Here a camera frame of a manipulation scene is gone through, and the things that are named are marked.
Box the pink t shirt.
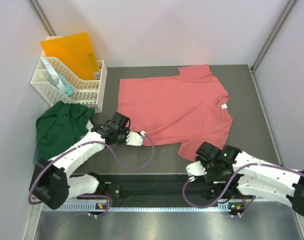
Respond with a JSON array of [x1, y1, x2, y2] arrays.
[[117, 64, 233, 162]]

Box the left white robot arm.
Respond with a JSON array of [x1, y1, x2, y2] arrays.
[[27, 112, 138, 210]]

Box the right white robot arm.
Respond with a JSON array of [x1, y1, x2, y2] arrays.
[[186, 142, 304, 217]]

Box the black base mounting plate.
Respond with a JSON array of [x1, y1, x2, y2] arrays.
[[94, 181, 225, 200]]

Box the green t shirt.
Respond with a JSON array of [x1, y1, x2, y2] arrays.
[[36, 101, 95, 160]]

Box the white perforated file organizer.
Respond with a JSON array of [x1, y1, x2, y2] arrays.
[[30, 32, 108, 113]]

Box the light blue items in organizer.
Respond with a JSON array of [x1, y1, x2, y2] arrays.
[[41, 57, 74, 97]]

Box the teal plastic basin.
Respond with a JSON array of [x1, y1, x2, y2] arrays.
[[32, 144, 42, 167]]

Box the orange plastic folder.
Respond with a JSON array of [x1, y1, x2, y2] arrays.
[[40, 32, 101, 81]]

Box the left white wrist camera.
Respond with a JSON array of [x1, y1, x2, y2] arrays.
[[125, 131, 147, 147]]

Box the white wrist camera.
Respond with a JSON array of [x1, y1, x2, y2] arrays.
[[125, 131, 147, 147], [185, 161, 207, 182]]

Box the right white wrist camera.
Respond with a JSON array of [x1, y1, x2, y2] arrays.
[[185, 161, 207, 182]]

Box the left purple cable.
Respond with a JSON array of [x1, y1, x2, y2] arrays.
[[28, 132, 155, 220]]

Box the aluminium frame rail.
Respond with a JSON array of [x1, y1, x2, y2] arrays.
[[31, 181, 304, 202]]

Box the white slotted cable duct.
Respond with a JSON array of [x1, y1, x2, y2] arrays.
[[55, 200, 244, 213]]

